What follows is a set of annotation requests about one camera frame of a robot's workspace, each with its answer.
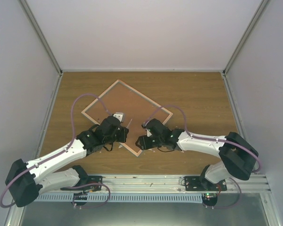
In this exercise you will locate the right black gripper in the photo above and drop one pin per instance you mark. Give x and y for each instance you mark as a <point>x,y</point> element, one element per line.
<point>145,144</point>

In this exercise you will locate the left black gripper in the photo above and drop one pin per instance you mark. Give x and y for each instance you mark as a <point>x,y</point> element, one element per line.
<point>124,131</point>

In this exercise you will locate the blue wooden picture frame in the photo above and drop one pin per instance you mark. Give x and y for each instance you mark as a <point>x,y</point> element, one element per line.
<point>120,97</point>

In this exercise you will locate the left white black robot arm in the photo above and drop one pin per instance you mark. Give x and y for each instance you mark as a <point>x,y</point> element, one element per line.
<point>27,180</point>

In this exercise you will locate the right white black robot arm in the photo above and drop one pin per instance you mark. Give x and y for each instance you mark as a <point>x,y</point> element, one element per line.
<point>237,156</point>

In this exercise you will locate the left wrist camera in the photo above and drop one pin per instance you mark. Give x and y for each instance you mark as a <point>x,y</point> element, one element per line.
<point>120,116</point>

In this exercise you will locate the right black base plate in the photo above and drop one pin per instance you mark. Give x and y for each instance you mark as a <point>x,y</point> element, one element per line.
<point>199,183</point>

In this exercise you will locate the grey slotted cable duct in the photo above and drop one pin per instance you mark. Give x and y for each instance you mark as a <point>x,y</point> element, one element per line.
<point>117,197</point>

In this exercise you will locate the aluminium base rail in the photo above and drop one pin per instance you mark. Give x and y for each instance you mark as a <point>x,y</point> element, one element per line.
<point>143,182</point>

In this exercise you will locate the left aluminium corner post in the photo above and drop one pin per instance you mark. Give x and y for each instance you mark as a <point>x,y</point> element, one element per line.
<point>28,12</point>

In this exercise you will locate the aluminium corner post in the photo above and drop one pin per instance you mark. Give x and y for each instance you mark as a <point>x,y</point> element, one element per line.
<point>28,12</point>
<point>250,27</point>

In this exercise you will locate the right aluminium corner post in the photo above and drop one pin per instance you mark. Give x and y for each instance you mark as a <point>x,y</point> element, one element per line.
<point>250,27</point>

